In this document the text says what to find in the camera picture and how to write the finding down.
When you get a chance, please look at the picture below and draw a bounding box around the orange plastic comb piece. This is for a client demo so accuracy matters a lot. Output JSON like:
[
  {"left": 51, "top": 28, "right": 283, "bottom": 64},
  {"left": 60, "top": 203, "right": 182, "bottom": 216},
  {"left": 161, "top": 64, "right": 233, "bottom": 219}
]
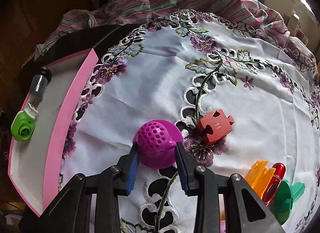
[{"left": 245, "top": 160, "right": 276, "bottom": 199}]

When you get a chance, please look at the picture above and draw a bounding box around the green white plug-in device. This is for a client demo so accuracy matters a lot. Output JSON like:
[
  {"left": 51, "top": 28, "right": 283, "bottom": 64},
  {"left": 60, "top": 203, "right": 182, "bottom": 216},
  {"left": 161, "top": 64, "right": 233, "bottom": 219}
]
[{"left": 11, "top": 103, "right": 39, "bottom": 141}]

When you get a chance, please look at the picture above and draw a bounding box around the magenta perforated bird toy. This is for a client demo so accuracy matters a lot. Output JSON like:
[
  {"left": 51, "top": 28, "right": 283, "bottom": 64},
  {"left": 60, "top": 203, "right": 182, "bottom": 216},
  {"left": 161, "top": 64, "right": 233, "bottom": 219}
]
[{"left": 133, "top": 120, "right": 183, "bottom": 169}]

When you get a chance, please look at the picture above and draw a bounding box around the white embroidered floral tablecloth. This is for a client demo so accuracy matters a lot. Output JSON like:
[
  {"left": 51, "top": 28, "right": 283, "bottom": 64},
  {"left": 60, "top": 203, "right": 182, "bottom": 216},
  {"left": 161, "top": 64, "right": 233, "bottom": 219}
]
[{"left": 59, "top": 10, "right": 319, "bottom": 232}]

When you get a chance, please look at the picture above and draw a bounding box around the red glossy cylinder bottle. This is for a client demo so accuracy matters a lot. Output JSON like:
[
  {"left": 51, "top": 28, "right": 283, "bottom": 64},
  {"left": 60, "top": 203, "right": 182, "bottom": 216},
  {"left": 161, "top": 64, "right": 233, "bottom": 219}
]
[{"left": 262, "top": 162, "right": 286, "bottom": 206}]

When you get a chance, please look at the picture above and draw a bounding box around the green plastic funnel toy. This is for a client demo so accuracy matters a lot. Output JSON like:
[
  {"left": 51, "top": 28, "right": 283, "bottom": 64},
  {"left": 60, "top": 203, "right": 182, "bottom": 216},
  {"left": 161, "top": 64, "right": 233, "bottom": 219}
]
[{"left": 270, "top": 180, "right": 305, "bottom": 225}]

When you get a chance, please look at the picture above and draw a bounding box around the pink shallow tray box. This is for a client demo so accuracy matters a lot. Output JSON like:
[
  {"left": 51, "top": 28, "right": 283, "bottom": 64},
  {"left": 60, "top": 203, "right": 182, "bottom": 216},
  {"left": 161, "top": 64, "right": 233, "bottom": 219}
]
[{"left": 8, "top": 48, "right": 98, "bottom": 216}]

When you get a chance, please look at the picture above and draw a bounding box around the red wooden puzzle piece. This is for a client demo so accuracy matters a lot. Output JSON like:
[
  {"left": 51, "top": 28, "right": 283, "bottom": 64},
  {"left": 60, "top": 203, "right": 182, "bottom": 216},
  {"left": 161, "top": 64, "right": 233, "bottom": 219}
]
[{"left": 196, "top": 109, "right": 234, "bottom": 146}]

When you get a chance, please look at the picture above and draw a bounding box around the pink striped bed sheet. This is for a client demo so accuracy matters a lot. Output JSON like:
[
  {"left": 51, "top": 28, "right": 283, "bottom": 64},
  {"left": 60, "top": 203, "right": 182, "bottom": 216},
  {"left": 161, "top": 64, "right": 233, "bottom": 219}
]
[{"left": 28, "top": 0, "right": 317, "bottom": 71}]

